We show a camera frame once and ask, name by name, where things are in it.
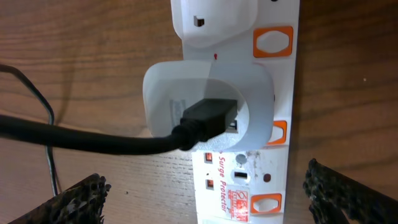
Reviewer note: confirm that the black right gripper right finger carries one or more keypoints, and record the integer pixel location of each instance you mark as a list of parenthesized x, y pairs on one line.
[(335, 198)]

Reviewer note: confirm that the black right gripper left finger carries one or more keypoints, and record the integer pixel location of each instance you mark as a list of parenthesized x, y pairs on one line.
[(80, 204)]

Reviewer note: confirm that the white USB charger adapter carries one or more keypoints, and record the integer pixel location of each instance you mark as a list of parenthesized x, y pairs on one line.
[(171, 87)]

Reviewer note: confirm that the white plug on strip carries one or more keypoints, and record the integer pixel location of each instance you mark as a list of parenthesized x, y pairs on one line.
[(203, 23)]

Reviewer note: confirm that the white power strip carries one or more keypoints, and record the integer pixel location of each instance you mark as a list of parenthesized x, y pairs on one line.
[(250, 186)]

